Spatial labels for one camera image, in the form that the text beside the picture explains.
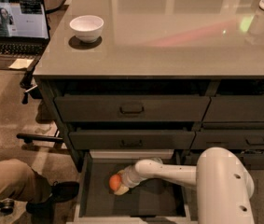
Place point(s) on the black shoe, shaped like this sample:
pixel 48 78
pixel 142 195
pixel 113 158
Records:
pixel 60 193

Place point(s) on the black chair caster wheel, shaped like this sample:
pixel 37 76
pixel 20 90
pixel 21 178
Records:
pixel 7 206

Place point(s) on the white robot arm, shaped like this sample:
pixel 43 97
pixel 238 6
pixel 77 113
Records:
pixel 224 186

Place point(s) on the top left drawer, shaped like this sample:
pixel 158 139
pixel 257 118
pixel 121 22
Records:
pixel 75 108

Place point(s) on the white paper note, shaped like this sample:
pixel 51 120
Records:
pixel 19 64

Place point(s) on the white ceramic bowl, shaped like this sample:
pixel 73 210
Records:
pixel 87 28

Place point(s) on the brown trouser leg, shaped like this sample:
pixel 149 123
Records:
pixel 18 181

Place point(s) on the orange fruit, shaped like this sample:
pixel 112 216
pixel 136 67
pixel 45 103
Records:
pixel 115 182

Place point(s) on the middle left drawer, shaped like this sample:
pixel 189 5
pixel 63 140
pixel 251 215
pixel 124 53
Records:
pixel 131 139

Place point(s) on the top right drawer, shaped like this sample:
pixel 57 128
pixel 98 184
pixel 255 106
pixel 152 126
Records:
pixel 235 108

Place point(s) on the dark cabinet frame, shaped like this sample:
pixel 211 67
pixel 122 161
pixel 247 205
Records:
pixel 53 87

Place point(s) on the open bottom left drawer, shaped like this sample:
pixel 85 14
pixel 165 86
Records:
pixel 152 202

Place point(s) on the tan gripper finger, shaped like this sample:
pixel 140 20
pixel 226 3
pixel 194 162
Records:
pixel 121 190

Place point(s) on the open black laptop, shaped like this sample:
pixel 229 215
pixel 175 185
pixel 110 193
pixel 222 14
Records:
pixel 24 30

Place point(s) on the middle right drawer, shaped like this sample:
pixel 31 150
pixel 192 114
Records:
pixel 229 139

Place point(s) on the black chair base leg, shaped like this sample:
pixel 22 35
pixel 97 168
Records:
pixel 30 138

